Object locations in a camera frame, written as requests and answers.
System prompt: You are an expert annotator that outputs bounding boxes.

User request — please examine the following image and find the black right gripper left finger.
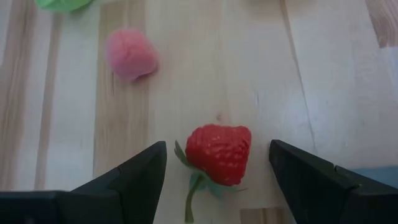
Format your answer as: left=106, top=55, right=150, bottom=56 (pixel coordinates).
left=60, top=141, right=168, bottom=224

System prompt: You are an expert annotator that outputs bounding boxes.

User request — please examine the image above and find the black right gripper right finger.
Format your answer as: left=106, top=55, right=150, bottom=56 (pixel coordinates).
left=269, top=139, right=398, bottom=224

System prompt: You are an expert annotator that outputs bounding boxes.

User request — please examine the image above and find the red toy strawberry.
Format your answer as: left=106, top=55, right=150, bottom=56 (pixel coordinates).
left=174, top=123, right=252, bottom=224

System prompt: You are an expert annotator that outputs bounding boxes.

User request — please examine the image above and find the pink textured toy fruit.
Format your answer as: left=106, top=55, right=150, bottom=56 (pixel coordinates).
left=104, top=27, right=160, bottom=82

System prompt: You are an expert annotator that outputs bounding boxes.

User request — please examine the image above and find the green toy starfruit large piece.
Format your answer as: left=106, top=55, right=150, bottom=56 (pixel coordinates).
left=34, top=0, right=94, bottom=13

